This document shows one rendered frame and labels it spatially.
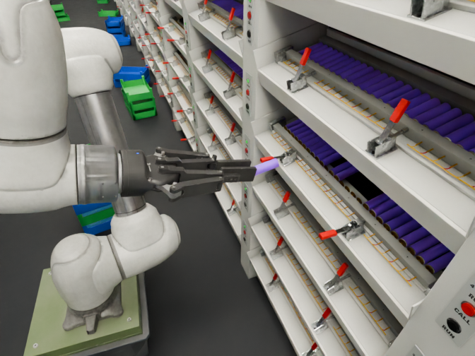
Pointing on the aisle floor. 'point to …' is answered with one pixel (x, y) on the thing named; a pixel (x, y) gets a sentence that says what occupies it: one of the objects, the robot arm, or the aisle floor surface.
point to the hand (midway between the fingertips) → (235, 170)
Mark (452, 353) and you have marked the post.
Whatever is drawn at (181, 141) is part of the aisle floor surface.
